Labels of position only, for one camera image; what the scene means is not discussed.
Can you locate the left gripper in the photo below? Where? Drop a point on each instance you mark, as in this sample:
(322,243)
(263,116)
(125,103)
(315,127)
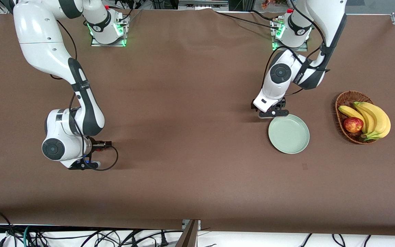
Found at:
(281,102)

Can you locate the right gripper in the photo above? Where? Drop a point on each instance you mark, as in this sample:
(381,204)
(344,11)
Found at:
(96,145)

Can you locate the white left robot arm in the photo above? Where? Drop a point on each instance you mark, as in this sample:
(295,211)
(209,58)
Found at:
(331,20)

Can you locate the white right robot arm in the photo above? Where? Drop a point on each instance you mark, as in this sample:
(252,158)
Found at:
(39,34)

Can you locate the light green round plate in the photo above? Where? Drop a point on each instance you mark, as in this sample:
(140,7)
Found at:
(288,135)

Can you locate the brown wicker basket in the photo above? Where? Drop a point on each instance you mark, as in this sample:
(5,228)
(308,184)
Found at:
(346,99)

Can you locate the brown table cover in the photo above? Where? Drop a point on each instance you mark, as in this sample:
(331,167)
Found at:
(197,103)

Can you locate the red apple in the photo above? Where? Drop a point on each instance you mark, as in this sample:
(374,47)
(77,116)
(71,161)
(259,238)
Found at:
(352,125)

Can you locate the yellow banana bunch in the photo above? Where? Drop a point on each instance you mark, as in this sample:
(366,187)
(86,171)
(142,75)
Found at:
(377,118)

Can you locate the grey metal device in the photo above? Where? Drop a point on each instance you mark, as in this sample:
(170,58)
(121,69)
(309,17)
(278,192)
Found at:
(201,5)

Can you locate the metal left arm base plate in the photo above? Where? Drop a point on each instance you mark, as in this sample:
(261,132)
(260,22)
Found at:
(302,49)

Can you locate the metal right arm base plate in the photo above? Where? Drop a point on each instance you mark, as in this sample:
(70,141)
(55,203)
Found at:
(96,44)

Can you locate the aluminium frame post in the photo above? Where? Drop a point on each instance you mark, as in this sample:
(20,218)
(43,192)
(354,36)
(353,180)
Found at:
(189,236)

